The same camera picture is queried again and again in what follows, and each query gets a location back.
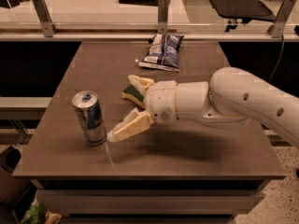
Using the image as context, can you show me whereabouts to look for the left metal railing bracket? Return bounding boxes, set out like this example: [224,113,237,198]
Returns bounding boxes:
[32,0,56,37]

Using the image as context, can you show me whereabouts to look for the blue white chip bag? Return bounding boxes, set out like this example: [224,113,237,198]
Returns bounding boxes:
[138,34,184,72]

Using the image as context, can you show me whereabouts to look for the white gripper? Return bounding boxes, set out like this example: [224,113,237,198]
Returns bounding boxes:
[107,75,177,143]

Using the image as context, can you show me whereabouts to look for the right metal railing bracket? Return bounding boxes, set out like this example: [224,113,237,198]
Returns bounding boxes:
[268,0,297,38]

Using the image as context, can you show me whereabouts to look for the green yellow sponge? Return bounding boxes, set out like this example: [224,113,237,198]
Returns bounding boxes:
[121,85,145,108]

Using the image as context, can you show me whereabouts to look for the middle metal railing bracket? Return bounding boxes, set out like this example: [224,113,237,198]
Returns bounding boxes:
[158,0,170,35]

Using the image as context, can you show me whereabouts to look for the grey table drawer base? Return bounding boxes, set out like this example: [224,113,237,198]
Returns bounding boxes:
[36,189,264,219]

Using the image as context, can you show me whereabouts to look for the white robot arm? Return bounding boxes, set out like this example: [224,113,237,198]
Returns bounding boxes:
[107,67,299,148]

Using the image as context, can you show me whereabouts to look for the brown cardboard box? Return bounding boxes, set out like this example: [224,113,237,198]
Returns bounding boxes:
[0,146,34,210]

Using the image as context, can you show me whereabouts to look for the red bull can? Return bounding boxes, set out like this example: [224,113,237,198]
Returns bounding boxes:
[72,91,107,146]

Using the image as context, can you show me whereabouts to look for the green snack bag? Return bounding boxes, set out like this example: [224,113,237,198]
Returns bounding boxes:
[20,198,64,224]

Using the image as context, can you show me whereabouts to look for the black office chair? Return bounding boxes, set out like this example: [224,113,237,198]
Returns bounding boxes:
[209,0,276,32]

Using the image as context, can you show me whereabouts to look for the metal railing bracket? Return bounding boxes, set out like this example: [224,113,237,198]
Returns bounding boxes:
[158,0,170,35]
[268,0,297,38]
[32,0,56,37]

